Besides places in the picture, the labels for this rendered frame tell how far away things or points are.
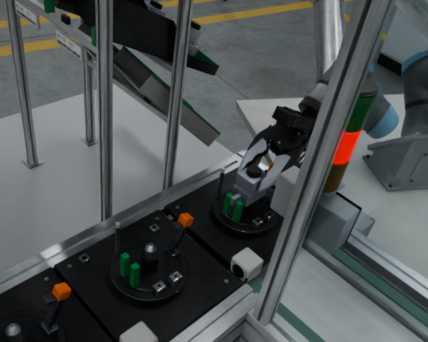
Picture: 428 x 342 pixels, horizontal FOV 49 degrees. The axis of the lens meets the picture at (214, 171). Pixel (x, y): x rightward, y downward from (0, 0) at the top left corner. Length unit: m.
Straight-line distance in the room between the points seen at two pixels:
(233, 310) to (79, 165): 0.60
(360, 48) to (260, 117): 1.04
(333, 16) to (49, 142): 0.80
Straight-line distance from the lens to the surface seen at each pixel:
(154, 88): 0.96
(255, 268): 0.89
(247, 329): 0.90
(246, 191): 0.93
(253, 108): 1.58
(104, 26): 0.78
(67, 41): 0.89
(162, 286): 0.82
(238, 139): 2.93
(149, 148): 1.33
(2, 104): 3.17
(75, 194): 1.19
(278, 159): 0.93
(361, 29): 0.54
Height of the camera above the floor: 1.66
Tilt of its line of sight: 39 degrees down
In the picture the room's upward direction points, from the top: 10 degrees clockwise
